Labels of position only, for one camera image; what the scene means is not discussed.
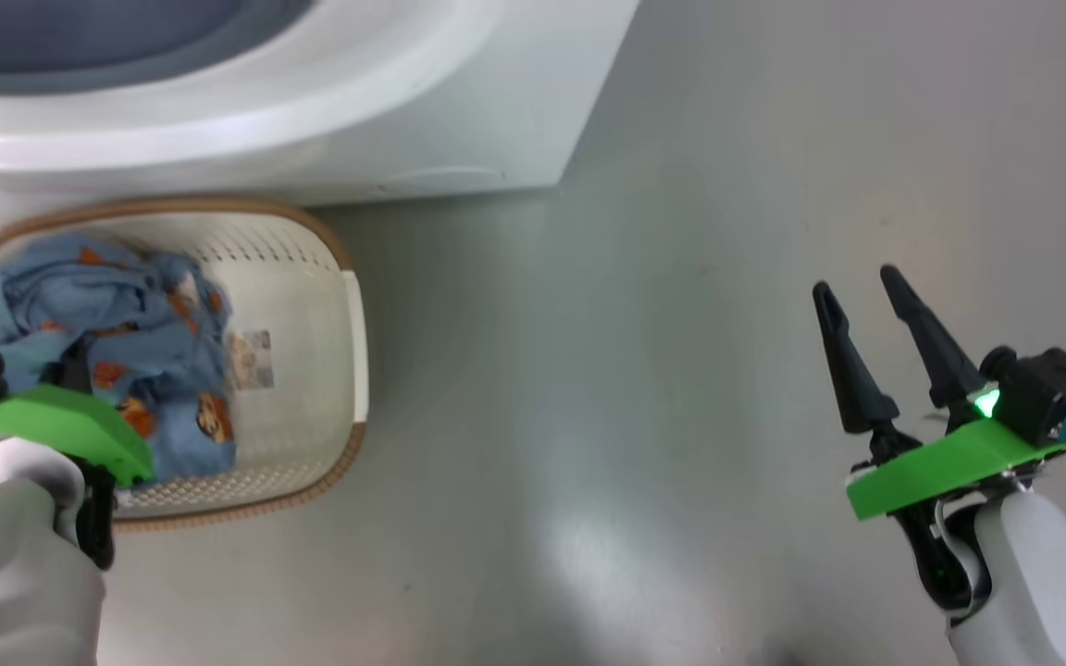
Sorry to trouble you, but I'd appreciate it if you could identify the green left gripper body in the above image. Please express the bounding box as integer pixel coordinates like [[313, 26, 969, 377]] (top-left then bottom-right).
[[0, 384, 155, 488]]

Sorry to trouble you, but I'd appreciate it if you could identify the cream perforated laundry basket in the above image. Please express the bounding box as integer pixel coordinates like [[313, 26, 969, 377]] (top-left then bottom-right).
[[0, 197, 369, 530]]

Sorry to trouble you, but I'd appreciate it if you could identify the blue cartoon print garment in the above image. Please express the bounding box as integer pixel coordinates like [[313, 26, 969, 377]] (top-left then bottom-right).
[[89, 254, 238, 484], [0, 231, 159, 394]]

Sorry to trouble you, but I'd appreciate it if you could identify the white front-load washing machine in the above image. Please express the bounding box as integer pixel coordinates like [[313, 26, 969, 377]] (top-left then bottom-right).
[[0, 0, 640, 243]]

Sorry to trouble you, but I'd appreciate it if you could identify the paper label in basket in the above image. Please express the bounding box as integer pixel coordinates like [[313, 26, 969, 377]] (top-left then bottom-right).
[[228, 328, 275, 391]]

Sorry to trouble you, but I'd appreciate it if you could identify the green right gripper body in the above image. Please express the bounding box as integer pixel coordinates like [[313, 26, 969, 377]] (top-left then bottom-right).
[[846, 418, 1066, 521]]

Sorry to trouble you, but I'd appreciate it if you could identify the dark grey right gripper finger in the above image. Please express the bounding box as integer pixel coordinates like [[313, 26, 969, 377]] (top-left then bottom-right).
[[812, 282, 899, 436], [880, 265, 983, 408]]

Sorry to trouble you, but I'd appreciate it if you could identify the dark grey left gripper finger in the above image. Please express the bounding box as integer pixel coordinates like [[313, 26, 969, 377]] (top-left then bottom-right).
[[59, 338, 94, 389]]

